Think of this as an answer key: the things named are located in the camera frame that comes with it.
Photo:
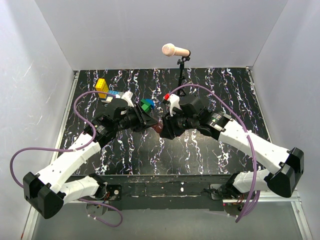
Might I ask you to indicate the pink microphone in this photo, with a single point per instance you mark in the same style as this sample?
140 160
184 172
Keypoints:
170 50

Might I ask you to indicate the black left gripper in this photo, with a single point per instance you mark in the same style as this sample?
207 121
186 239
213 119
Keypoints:
147 120

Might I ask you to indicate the yellow toy brick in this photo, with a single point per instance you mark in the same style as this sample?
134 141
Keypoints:
101 86

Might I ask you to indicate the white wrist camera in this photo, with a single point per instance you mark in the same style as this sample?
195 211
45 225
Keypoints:
172 100
127 96

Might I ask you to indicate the brown weekly pill organizer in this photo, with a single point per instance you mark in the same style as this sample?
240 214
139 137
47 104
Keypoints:
158 127

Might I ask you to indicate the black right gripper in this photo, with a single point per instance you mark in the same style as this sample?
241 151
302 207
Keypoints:
169 126

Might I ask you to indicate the black microphone tripod stand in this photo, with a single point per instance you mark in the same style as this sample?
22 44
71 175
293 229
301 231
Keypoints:
181 62

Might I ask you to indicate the green toy brick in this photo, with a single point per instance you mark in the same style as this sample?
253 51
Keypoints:
145 105

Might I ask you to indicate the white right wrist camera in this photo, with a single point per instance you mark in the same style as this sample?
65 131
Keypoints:
172 100

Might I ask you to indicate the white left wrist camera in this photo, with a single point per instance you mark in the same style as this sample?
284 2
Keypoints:
127 96

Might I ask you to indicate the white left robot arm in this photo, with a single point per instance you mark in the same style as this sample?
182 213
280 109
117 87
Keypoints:
48 190

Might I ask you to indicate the light blue toy brick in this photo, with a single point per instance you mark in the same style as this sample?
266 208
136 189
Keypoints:
115 94

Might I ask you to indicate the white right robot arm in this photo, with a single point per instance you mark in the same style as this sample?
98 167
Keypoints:
283 167

